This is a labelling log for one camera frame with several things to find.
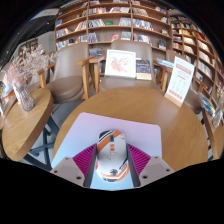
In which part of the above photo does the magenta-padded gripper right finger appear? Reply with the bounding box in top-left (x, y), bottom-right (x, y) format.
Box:
top-left (125, 143), bottom-right (175, 188)

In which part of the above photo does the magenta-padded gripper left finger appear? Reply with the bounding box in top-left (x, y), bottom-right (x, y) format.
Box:
top-left (49, 143), bottom-right (98, 188)

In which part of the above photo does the orange and white computer mouse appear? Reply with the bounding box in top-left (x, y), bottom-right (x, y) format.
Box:
top-left (94, 129), bottom-right (131, 183)

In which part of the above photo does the pink-blue gradient mouse pad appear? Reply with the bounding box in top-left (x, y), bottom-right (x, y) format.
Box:
top-left (50, 112), bottom-right (163, 191)

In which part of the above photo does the round wooden side table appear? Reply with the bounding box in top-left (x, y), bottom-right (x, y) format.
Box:
top-left (0, 87), bottom-right (61, 168)
top-left (201, 108), bottom-right (224, 161)

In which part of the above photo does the glass vase with pink flowers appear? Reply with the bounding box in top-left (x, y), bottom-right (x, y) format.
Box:
top-left (6, 44), bottom-right (58, 113)

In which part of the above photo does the stack of blue books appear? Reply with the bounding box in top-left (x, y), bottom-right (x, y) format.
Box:
top-left (198, 92), bottom-right (217, 118)

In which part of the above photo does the white sign on wooden base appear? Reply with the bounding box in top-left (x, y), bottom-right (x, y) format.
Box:
top-left (163, 55), bottom-right (196, 108)

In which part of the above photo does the dark cover book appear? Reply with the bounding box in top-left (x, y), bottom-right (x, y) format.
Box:
top-left (135, 59), bottom-right (153, 81)

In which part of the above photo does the glass vase with beige flowers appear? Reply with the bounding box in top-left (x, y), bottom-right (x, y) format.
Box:
top-left (211, 88), bottom-right (224, 129)

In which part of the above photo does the white framed floral picture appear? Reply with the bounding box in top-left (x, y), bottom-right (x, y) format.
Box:
top-left (104, 49), bottom-right (137, 80)

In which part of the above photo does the light blue book stack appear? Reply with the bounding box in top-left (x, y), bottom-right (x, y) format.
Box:
top-left (155, 58), bottom-right (175, 69)

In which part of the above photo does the curved wooden bookshelf unit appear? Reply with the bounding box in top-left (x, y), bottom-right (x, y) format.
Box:
top-left (168, 14), bottom-right (224, 101)

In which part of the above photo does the small distant wooden bookshelf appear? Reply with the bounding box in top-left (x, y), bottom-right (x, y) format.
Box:
top-left (18, 37), bottom-right (39, 59)

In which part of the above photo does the wide wooden bookshelf unit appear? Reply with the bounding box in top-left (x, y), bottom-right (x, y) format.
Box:
top-left (53, 0), bottom-right (171, 58)

